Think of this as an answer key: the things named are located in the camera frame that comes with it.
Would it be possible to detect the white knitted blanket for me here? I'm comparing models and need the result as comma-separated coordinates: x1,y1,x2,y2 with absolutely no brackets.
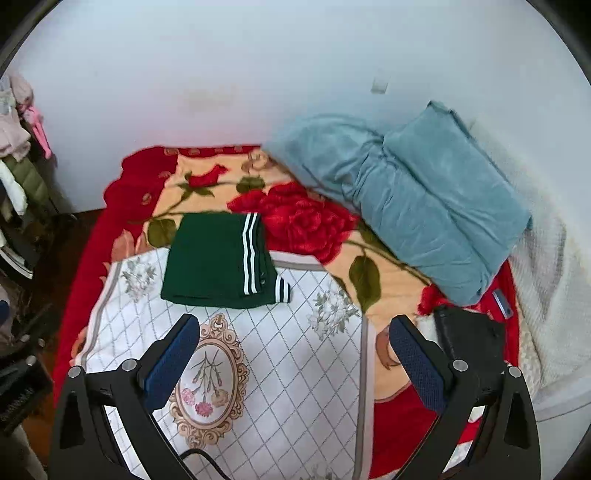
466,117,591,416

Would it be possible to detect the small blue phone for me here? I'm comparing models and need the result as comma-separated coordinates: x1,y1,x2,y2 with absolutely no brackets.
492,290,515,320

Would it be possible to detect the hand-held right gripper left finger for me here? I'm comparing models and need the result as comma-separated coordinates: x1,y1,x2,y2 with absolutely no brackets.
48,314,201,480

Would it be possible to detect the hanging clothes pile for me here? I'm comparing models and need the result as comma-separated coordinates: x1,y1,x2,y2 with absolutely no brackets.
0,71,64,278

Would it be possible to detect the blue folded blanket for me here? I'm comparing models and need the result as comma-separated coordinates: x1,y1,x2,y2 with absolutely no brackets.
262,100,534,306

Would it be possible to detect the person's left forearm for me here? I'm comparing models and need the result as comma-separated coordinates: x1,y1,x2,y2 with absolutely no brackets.
0,425,48,480

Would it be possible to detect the black cable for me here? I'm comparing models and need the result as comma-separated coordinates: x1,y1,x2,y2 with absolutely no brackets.
179,449,228,480

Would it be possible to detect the green and white jacket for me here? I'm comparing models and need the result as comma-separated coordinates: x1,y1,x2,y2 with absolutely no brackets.
160,212,293,309

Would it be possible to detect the red floral blanket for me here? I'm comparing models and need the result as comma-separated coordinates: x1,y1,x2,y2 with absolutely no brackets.
53,144,523,480

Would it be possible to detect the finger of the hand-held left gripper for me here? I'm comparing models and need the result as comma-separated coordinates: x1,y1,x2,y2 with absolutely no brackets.
24,336,49,369

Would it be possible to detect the white diamond-pattern mat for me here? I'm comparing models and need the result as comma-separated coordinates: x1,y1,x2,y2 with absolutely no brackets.
74,247,377,480

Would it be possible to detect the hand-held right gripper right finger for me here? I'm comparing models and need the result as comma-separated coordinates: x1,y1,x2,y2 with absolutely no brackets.
388,315,542,480

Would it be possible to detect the black bag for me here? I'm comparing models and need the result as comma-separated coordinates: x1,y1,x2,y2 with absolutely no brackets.
433,304,509,371

